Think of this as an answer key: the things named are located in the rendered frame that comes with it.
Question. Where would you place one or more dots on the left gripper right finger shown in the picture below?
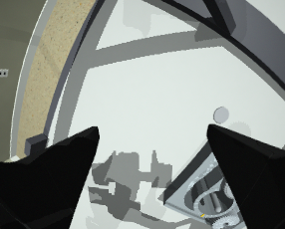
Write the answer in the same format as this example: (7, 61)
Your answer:
(255, 173)

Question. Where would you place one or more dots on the dark grey cube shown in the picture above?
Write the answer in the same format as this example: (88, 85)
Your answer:
(35, 143)

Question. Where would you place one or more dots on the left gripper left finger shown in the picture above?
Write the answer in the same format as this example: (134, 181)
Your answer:
(42, 190)

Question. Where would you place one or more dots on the dark grey toothed gear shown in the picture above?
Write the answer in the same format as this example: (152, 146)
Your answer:
(226, 221)

